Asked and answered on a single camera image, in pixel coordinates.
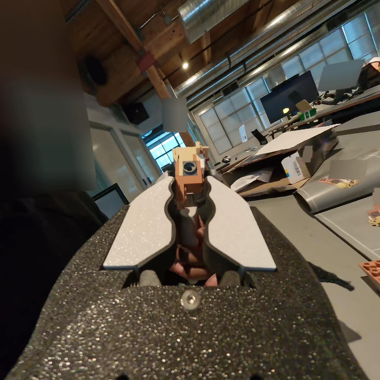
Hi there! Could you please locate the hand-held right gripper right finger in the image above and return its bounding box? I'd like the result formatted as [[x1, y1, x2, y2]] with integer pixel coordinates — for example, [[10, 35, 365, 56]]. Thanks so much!
[[203, 175, 278, 273]]

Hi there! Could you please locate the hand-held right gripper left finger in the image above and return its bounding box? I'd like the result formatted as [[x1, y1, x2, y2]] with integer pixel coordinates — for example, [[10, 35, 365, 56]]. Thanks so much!
[[102, 175, 177, 271]]

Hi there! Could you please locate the tan and brown toy brick model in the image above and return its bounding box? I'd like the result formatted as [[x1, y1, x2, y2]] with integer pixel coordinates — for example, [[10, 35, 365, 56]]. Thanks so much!
[[172, 142, 208, 208]]

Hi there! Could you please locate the person's left hand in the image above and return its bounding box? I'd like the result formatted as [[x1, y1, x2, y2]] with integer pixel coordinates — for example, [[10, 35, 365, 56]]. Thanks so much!
[[169, 220, 219, 287]]

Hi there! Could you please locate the black framed glass partition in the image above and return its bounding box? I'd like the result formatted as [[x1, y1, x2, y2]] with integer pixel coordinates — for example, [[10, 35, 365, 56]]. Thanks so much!
[[89, 182, 129, 211]]

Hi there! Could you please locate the white crumpled paper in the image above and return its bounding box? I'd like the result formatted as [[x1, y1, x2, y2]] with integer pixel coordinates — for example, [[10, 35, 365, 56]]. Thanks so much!
[[230, 174, 274, 192]]

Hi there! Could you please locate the grey office table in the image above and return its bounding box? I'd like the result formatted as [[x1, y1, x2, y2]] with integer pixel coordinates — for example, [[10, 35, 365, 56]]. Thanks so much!
[[214, 145, 268, 167]]

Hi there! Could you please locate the grey instruction booklet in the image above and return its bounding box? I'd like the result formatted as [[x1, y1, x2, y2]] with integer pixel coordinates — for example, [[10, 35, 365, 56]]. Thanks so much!
[[294, 151, 380, 260]]

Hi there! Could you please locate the black office chair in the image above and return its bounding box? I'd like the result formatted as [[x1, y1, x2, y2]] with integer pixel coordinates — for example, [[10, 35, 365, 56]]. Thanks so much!
[[251, 129, 268, 146]]

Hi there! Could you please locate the open cardboard box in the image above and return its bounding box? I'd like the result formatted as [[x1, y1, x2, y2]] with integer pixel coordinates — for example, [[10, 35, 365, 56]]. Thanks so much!
[[221, 123, 342, 198]]

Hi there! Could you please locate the brown toy brick hull piece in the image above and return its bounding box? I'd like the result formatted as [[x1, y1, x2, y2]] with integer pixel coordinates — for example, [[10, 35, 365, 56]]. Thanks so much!
[[359, 260, 380, 293]]

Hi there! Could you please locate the large dark monitor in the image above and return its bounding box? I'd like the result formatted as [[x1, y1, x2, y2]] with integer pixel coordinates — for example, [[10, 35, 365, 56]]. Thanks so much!
[[261, 71, 319, 124]]

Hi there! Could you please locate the long office table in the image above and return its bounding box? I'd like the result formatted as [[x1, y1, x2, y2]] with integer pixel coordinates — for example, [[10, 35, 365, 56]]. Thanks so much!
[[267, 89, 380, 140]]

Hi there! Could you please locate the black wall speaker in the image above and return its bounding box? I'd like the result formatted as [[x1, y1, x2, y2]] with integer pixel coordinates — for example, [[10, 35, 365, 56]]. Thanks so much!
[[123, 102, 150, 125]]

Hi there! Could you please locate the long silver duct pipe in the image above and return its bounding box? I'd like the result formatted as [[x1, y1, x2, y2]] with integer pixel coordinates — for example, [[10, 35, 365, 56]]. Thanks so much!
[[174, 0, 366, 95], [187, 12, 380, 103]]

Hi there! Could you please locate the large silver ventilation duct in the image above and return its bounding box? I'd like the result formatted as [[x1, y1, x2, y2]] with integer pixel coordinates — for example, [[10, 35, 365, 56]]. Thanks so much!
[[178, 0, 268, 45]]

